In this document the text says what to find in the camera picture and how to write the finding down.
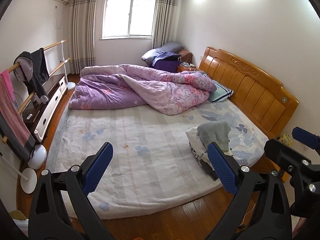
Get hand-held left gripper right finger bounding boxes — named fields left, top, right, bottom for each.
left=207, top=142, right=292, bottom=240

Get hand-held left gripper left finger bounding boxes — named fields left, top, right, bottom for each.
left=29, top=142, right=114, bottom=240

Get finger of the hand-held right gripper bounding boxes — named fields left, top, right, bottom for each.
left=264, top=139, right=313, bottom=178
left=292, top=127, right=320, bottom=147

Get pile of folded clothes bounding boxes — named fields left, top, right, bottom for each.
left=185, top=127, right=236, bottom=163

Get wooden bar clothes rack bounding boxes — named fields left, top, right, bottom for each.
left=0, top=39, right=75, bottom=195

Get person's right hand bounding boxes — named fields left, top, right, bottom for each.
left=294, top=217, right=309, bottom=240

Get yellow packet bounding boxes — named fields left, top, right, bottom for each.
left=279, top=133, right=295, bottom=147

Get dark folded garments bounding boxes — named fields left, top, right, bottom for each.
left=200, top=160, right=221, bottom=181

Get bed with floral sheet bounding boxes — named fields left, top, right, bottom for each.
left=46, top=100, right=269, bottom=220

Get wooden headboard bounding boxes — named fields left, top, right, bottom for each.
left=199, top=46, right=300, bottom=140

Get teal patterned pillow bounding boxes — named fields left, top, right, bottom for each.
left=204, top=74, right=234, bottom=104

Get dark top white tv cabinet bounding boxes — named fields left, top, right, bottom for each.
left=21, top=73, right=68, bottom=143

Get purple floral quilt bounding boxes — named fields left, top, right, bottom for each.
left=69, top=64, right=217, bottom=116

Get cardboard box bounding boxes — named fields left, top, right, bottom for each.
left=9, top=209, right=28, bottom=230

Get pink towel with grey border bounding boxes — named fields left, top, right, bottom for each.
left=0, top=76, right=37, bottom=161

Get small wooden nightstand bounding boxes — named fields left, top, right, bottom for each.
left=177, top=62, right=201, bottom=73

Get dark hooded jacket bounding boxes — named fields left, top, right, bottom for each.
left=14, top=48, right=51, bottom=105

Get brown chair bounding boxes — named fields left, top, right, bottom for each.
left=179, top=49, right=193, bottom=65

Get bright pink cloth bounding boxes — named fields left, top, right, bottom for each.
left=0, top=70, right=15, bottom=101

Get grey blue pillow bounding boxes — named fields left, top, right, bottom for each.
left=161, top=41, right=185, bottom=55

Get grey striped curtain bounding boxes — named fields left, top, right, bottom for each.
left=152, top=0, right=186, bottom=48
left=67, top=0, right=98, bottom=75

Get window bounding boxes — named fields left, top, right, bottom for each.
left=101, top=0, right=160, bottom=40

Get white floor cable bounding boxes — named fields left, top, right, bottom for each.
left=239, top=202, right=258, bottom=228

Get air conditioner cord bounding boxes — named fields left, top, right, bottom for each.
left=54, top=4, right=63, bottom=30

